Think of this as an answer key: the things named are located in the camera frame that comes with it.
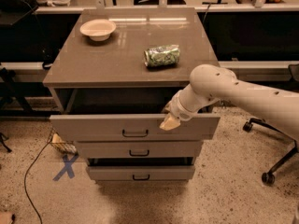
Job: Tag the grey middle drawer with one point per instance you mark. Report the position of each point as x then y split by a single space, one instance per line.
155 149

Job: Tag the grey bottom drawer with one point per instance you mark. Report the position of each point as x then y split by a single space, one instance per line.
141 173

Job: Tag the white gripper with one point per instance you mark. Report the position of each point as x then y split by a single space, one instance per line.
181 110

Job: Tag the wire basket with items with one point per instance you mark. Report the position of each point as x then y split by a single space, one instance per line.
65 147

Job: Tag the white paper bowl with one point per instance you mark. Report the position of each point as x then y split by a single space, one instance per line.
98 30

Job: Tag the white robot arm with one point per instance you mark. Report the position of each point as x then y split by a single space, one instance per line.
209 84

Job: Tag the crushed green soda can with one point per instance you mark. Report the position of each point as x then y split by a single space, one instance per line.
162 56

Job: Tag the blue tape cross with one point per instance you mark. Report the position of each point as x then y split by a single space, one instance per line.
67 169

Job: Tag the black chair at left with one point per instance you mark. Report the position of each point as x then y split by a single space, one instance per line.
12 11

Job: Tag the grey drawer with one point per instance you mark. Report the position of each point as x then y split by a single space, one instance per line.
155 149
141 173
131 127

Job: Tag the grey top drawer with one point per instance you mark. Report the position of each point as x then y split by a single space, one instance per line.
131 127

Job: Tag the grey drawer cabinet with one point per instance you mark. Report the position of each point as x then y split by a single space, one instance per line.
110 77

